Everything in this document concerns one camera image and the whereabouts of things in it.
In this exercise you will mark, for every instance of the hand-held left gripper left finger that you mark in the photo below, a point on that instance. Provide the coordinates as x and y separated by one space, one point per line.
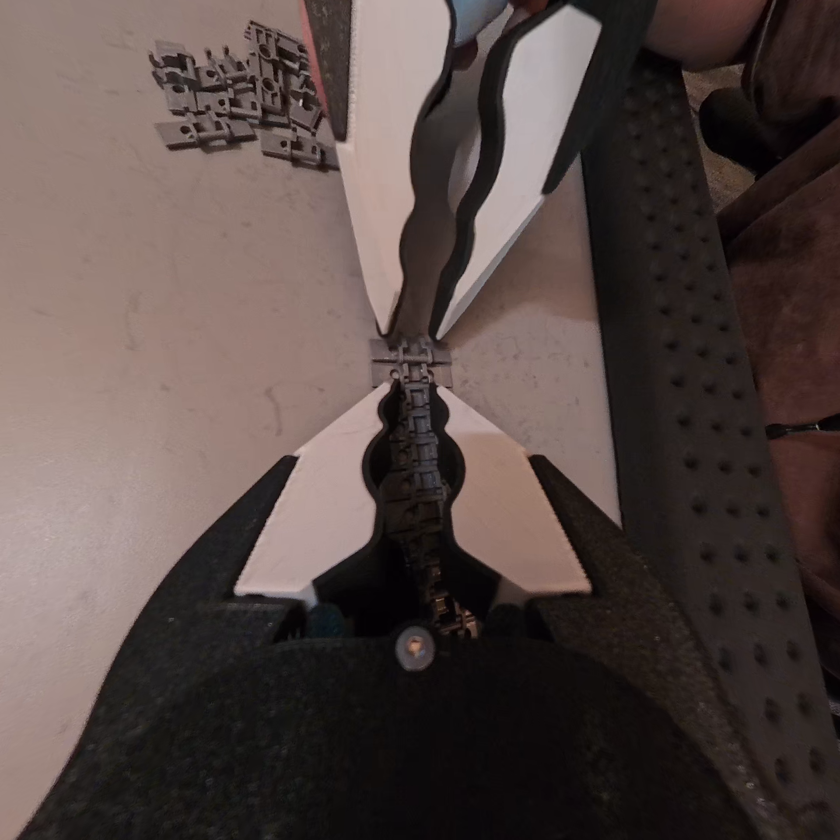
315 518

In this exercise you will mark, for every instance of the person's right forearm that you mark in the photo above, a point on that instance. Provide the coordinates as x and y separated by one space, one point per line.
702 33

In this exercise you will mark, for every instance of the single grey track link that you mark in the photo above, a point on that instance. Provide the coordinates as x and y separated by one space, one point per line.
412 350

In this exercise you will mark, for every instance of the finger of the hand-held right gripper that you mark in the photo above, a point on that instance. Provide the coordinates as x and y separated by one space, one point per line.
525 131
380 131

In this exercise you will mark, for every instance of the pile of grey links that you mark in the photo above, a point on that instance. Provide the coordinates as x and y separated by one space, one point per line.
249 98

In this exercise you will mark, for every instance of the grey desk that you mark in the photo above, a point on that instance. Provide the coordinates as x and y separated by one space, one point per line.
164 394

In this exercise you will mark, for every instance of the black perforated pad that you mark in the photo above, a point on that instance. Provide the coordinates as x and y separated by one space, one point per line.
689 394

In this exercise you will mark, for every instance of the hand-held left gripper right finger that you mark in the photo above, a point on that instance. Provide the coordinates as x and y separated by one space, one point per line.
518 518

